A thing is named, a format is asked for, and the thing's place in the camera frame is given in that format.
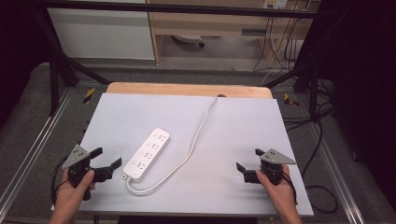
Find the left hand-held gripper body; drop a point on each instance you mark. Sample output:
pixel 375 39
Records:
pixel 76 157

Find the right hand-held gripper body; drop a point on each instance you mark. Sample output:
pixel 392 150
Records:
pixel 275 157

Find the white power strip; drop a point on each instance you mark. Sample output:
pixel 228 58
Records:
pixel 146 155

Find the person's right hand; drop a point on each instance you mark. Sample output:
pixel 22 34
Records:
pixel 281 194

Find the person's left hand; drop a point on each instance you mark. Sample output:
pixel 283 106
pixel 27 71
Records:
pixel 68 197

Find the wooden table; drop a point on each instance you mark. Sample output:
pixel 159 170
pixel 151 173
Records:
pixel 186 89

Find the black curtain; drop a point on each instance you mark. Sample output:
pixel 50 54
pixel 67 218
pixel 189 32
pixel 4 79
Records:
pixel 364 93
pixel 17 46

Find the white cabinet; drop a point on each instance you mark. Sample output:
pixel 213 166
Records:
pixel 102 34

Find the white chair base with caster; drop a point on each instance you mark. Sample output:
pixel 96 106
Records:
pixel 190 39

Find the light wooden desk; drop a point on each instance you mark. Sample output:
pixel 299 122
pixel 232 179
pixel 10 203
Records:
pixel 218 23

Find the aluminium floor rail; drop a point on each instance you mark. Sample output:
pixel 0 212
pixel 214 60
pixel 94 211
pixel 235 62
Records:
pixel 337 174
pixel 37 146

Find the white wall socket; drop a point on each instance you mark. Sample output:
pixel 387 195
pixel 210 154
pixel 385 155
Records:
pixel 275 3

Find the black metal frame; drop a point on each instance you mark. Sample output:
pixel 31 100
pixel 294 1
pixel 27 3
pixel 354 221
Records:
pixel 186 8

